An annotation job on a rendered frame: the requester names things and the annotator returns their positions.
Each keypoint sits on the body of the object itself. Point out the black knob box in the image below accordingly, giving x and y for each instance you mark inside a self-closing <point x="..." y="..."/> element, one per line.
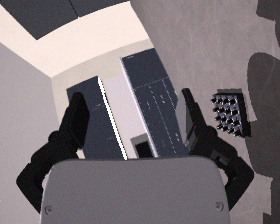
<point x="238" y="116"/>

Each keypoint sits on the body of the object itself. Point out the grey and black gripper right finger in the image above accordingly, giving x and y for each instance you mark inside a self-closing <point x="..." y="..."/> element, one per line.
<point x="203" y="141"/>

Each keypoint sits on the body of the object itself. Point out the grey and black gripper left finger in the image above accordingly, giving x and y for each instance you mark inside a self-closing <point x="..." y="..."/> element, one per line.
<point x="62" y="144"/>

